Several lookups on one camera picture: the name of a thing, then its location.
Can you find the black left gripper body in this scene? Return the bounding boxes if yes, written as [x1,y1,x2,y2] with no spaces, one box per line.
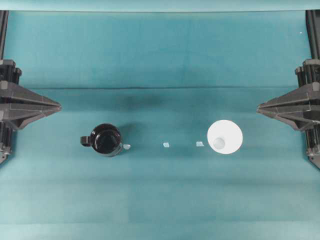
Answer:
[0,59,23,90]

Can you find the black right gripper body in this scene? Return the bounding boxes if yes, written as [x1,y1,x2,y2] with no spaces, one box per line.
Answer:
[295,59,320,87]

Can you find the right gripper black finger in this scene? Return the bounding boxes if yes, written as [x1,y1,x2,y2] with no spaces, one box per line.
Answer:
[258,109,320,132]
[256,82,320,112]

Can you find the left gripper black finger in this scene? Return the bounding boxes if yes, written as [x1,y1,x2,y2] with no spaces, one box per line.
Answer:
[0,81,61,109]
[0,107,60,131]

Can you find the white paper cup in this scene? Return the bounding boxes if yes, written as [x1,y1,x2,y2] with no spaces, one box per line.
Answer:
[207,119,244,155]

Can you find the black cup holder with handle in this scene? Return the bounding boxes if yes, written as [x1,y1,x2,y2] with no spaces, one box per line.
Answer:
[80,123,123,158]

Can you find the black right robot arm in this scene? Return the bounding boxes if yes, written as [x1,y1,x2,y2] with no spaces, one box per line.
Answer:
[256,59,320,167]

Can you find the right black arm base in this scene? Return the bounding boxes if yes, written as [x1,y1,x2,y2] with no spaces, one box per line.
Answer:
[305,9,320,59]

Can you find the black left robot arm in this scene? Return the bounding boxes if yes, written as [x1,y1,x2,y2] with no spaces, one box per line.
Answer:
[0,59,62,163]

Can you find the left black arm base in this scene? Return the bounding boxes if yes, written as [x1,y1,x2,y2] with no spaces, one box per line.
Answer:
[0,10,9,60]

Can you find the right blue tape marker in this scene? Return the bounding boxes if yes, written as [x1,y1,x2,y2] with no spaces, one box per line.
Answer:
[196,141,204,147]

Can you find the blue tape marker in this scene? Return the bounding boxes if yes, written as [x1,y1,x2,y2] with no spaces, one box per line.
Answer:
[163,142,170,148]
[196,141,204,147]
[123,144,131,150]

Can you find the left blue tape marker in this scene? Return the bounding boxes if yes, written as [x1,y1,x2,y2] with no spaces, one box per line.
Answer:
[123,144,131,150]

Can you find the middle blue tape marker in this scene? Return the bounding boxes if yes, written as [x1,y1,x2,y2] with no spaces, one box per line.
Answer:
[163,142,170,148]

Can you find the teal table cloth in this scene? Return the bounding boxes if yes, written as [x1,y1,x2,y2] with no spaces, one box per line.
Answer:
[0,0,320,240]

